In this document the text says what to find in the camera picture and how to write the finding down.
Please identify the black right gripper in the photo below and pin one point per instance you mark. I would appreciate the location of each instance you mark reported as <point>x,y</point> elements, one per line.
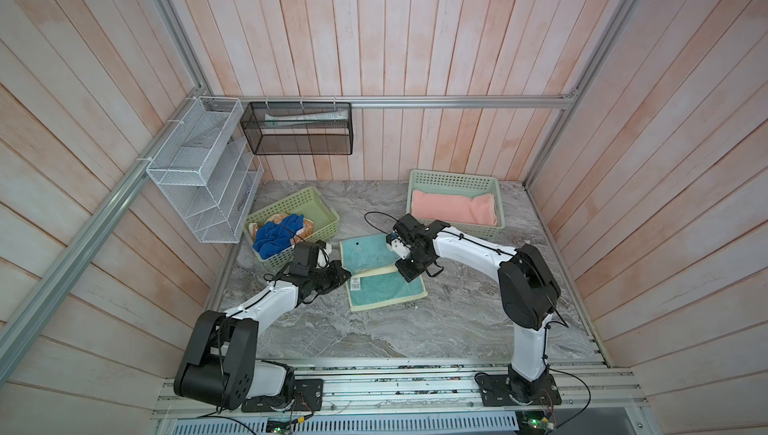
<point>408,273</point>

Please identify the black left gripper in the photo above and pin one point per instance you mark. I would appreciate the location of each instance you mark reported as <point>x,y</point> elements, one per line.
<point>337,279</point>

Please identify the pink towel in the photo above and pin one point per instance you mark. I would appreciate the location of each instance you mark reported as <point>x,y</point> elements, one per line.
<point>478,210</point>

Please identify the blue towel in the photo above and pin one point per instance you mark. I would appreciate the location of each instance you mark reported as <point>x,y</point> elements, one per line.
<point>275,237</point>

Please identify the pale yellow teal towel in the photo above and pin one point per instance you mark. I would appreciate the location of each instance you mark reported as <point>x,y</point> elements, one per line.
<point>375,282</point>

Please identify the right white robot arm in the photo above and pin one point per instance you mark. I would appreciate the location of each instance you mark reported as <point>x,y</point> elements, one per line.
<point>529,293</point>

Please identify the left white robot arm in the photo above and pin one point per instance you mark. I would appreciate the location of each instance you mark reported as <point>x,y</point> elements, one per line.
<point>220,367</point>

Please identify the orange patterned towel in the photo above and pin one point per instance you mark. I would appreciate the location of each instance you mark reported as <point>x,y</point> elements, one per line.
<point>305,232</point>

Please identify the light green towel basket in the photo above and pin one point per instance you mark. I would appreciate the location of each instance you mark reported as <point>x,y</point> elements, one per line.
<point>307,202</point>

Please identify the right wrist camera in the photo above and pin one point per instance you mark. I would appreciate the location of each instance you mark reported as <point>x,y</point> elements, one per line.
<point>408,230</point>

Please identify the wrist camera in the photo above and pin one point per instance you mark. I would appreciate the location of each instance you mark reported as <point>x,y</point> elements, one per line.
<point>309,257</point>
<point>408,230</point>

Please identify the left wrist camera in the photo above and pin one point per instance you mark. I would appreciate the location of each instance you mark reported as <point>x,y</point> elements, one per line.
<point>309,257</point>

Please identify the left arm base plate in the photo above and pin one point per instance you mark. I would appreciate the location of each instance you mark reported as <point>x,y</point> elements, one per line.
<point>302,395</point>

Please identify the aluminium front rail frame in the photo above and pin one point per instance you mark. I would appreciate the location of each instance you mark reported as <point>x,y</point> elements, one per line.
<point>426,396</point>

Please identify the white wire mesh shelf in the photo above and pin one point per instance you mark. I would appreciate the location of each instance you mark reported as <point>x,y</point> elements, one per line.
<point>207,171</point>

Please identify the black wire mesh basket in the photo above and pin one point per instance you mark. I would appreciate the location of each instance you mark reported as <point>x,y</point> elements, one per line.
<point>298,128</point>

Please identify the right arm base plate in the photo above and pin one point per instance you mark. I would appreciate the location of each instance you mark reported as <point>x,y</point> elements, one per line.
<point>513,390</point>

